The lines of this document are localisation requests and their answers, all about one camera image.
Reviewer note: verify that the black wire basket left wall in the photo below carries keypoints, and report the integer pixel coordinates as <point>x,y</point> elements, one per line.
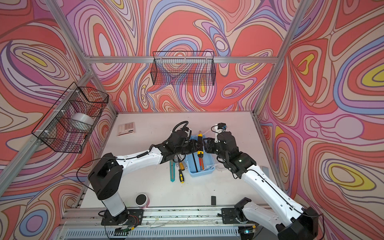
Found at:
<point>57,133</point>

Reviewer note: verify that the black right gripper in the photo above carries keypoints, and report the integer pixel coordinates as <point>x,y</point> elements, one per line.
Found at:
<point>209,146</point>

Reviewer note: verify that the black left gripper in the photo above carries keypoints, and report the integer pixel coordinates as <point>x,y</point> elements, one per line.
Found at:
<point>194,144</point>

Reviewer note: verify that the teal utility knife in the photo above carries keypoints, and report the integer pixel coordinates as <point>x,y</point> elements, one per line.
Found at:
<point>172,171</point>

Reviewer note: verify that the aluminium frame corner post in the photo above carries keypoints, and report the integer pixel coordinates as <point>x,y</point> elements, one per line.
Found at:
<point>293,28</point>

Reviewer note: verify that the aluminium front rail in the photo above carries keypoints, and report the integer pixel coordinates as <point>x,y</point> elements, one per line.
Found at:
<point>171,223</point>

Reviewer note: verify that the yellow black utility knife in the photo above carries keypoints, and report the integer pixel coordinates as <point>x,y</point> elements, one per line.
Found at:
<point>200,151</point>

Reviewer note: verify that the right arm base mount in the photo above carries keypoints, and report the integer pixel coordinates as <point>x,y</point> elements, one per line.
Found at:
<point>235,214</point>

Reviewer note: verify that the pink cup black lid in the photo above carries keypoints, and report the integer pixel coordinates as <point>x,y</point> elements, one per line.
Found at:
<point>142,201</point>

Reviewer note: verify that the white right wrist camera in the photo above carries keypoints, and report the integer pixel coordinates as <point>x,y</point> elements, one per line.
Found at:
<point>219,128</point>

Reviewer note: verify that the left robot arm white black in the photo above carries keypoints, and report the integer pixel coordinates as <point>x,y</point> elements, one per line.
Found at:
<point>106,175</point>

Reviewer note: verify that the yellow black screwdriver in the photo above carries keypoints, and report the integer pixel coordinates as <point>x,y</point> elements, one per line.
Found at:
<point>181,169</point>

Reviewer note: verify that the white pink calculator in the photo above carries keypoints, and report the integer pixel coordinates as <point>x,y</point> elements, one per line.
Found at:
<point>125,129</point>

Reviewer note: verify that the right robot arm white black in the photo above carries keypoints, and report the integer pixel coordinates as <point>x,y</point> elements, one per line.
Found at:
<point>287,219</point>

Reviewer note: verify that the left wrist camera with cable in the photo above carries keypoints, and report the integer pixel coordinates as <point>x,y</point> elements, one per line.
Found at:
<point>183,126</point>

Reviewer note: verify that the black wire basket back wall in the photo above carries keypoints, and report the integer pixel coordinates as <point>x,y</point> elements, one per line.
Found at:
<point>187,68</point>

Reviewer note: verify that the red hex key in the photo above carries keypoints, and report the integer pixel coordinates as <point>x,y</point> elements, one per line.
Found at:
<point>201,162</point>

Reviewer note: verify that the black wire basket wall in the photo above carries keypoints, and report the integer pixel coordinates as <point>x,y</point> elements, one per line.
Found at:
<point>187,68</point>
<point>57,133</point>

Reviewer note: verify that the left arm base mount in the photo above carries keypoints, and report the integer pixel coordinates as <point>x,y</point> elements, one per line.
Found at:
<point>121,217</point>

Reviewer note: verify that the blue plastic tool box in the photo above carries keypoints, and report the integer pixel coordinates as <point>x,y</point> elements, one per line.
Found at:
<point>210,163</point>

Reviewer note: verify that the grey duct tape roll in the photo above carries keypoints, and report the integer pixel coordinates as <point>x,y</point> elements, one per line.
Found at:
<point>82,122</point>

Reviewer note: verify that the small black block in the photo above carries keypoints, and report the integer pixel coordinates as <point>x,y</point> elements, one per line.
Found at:
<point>213,200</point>

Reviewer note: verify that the grey box by wall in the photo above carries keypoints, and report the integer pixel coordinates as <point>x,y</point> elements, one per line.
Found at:
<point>265,170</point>

